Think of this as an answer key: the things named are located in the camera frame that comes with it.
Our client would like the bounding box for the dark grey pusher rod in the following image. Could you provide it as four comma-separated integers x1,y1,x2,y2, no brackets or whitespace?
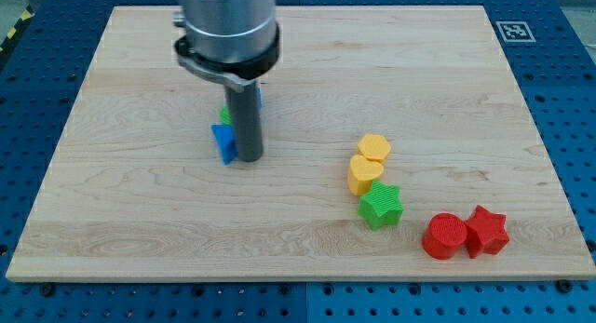
224,80,264,162

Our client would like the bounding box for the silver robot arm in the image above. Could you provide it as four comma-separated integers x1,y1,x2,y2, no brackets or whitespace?
173,0,281,162

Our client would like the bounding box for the yellow heart block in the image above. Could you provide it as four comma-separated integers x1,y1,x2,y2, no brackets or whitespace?
347,155,385,196

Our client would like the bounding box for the yellow hexagon block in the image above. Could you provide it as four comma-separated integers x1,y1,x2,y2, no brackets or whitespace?
357,134,391,165

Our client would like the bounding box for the green block behind rod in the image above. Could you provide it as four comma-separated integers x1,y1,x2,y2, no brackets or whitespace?
220,106,232,126

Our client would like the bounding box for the blue triangle block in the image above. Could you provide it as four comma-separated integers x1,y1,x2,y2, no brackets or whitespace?
211,124,237,165

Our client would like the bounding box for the light wooden board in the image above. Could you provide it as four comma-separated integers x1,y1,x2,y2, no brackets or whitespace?
7,6,595,283

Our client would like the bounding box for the green star block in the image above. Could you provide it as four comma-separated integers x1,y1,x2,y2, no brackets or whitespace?
358,180,404,231

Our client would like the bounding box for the red cylinder block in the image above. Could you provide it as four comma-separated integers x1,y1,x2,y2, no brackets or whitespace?
422,212,467,260

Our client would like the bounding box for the red star block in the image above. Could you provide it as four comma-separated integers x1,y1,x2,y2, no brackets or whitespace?
465,205,509,259

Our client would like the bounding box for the white fiducial marker tag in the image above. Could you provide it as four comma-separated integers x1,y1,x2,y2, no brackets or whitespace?
496,20,535,43

